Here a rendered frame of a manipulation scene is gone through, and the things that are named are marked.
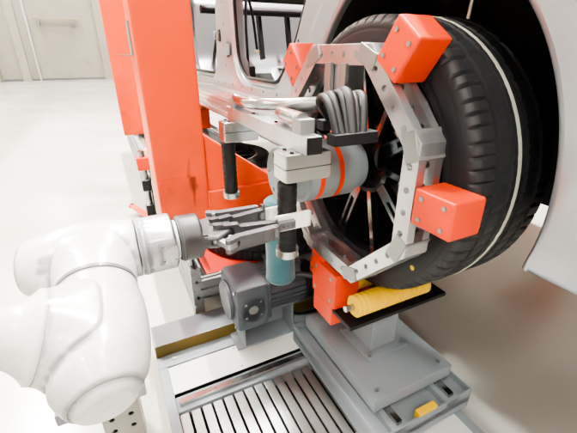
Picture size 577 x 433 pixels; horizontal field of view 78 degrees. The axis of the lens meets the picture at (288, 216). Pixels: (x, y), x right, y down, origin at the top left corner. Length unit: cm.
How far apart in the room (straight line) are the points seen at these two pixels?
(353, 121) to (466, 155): 21
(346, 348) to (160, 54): 105
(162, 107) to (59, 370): 85
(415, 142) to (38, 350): 59
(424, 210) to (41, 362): 58
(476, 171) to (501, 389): 106
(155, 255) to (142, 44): 70
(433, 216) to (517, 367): 116
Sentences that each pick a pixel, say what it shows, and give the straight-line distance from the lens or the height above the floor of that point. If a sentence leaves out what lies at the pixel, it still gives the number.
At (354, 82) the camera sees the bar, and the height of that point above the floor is 104.
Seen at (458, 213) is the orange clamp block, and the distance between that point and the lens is 64.
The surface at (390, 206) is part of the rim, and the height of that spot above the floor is 76.
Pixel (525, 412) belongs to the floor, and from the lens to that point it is 159.
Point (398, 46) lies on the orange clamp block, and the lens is 70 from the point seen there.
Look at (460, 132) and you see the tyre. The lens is 72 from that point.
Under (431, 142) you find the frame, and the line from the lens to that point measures 68.
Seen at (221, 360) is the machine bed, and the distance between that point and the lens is 144.
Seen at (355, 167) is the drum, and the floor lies 86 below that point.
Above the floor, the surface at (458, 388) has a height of 15.
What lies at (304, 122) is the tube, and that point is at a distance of 61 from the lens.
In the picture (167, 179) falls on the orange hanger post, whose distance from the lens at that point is 119.
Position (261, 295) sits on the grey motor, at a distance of 123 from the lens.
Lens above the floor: 110
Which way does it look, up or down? 24 degrees down
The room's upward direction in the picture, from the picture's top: straight up
